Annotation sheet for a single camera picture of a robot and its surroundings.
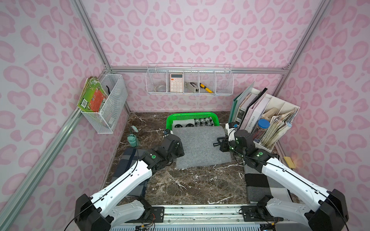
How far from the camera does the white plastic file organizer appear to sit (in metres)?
0.82

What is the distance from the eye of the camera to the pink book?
0.84 meters

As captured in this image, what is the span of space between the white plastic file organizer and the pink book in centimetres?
3

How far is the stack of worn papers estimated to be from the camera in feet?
2.67
